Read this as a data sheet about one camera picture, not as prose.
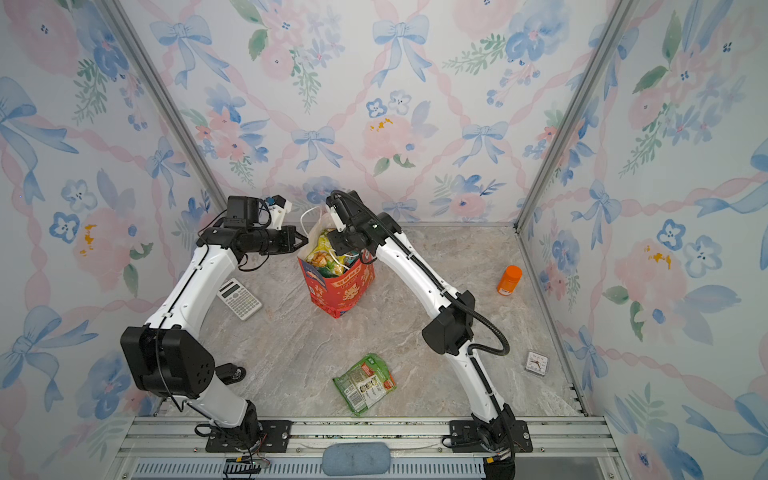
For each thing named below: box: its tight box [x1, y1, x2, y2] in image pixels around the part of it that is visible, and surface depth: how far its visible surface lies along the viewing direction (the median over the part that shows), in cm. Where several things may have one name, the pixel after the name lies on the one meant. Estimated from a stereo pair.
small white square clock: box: [525, 351, 548, 376], surface depth 85 cm
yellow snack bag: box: [306, 228, 346, 278], surface depth 83 cm
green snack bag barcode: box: [332, 353, 397, 415], surface depth 83 cm
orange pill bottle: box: [497, 265, 523, 296], surface depth 97 cm
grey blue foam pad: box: [321, 442, 391, 476], surface depth 70 cm
